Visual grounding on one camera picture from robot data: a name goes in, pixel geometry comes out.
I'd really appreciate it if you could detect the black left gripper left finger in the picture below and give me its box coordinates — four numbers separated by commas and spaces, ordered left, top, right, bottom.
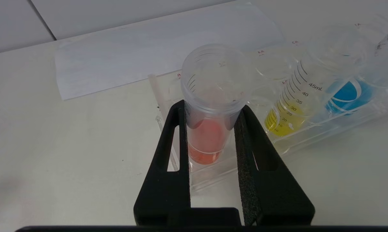
133, 100, 192, 226

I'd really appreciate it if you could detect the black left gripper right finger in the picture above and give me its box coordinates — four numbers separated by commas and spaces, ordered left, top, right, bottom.
234, 104, 316, 226

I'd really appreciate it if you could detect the test tube with red pigment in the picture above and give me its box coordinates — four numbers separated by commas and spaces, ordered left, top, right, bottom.
180, 44, 250, 166

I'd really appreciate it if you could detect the clear acrylic test tube rack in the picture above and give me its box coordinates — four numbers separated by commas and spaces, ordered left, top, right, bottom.
148, 14, 388, 194

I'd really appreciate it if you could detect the test tube with yellow pigment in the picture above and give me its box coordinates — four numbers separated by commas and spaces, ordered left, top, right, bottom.
265, 24, 369, 137

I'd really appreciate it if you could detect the test tube with blue pigment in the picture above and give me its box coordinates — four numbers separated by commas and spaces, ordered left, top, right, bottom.
324, 26, 388, 116

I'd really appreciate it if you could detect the white paper sheet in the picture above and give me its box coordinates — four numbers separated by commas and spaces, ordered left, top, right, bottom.
54, 1, 285, 101

